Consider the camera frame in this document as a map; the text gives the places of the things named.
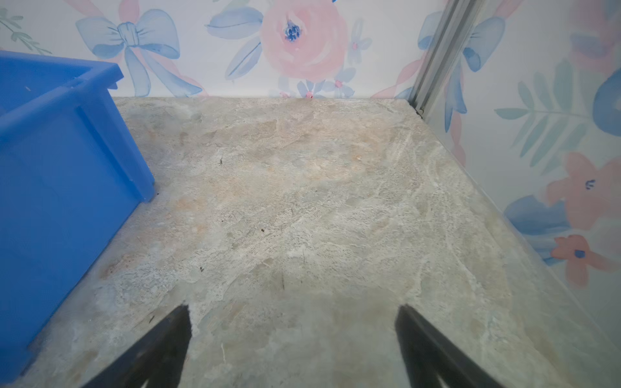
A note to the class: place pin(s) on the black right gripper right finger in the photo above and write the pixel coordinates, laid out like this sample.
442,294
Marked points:
431,359

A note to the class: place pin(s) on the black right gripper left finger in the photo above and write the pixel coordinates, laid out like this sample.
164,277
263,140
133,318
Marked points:
156,360

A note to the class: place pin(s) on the blue plastic bin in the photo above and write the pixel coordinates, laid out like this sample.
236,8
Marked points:
71,175

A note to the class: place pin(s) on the aluminium corner post right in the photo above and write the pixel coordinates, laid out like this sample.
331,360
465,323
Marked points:
454,28

